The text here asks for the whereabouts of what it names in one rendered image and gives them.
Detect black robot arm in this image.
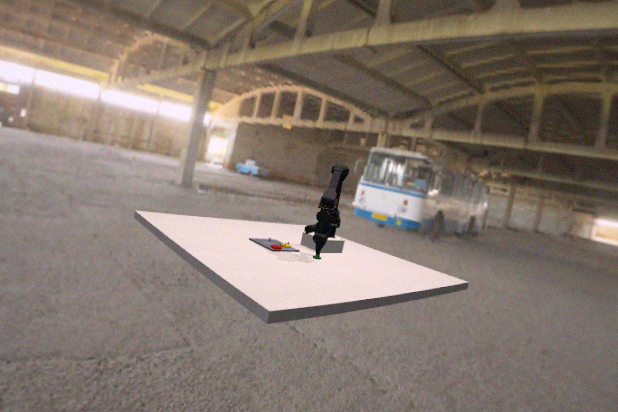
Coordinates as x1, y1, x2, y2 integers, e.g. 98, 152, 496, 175
304, 164, 349, 239

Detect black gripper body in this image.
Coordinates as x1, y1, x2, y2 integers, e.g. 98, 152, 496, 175
313, 222, 331, 243

